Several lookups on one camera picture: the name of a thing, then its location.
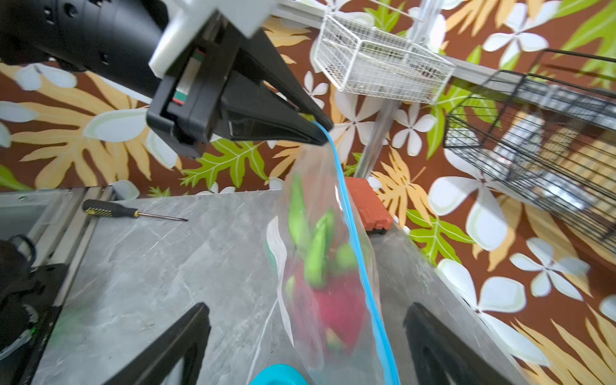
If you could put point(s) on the dragon fruit bag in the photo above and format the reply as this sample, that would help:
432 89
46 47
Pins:
322 287

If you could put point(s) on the screwdriver black yellow handle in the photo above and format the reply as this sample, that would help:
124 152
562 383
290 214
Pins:
109 209

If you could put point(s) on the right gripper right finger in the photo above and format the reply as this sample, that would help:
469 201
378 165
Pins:
439 356

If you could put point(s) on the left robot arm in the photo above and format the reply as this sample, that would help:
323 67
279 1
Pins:
114 39

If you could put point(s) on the teal plastic basket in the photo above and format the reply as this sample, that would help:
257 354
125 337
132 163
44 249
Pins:
279 374

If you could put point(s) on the black wire basket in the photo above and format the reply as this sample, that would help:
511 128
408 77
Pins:
548 135

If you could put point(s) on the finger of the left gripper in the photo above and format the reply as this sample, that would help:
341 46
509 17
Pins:
250 113
258 62

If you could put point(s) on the zip-top bag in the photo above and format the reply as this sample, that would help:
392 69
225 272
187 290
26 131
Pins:
372 361

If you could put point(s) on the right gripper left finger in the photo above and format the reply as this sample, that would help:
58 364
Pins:
175 357

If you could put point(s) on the red plastic tool case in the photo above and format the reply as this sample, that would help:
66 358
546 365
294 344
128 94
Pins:
375 218

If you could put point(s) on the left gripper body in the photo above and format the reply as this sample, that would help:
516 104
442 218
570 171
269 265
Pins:
185 108

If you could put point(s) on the black mounting base rail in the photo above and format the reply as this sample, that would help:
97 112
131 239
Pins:
28 309

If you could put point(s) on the white wire basket left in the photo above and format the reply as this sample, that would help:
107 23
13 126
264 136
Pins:
367 61

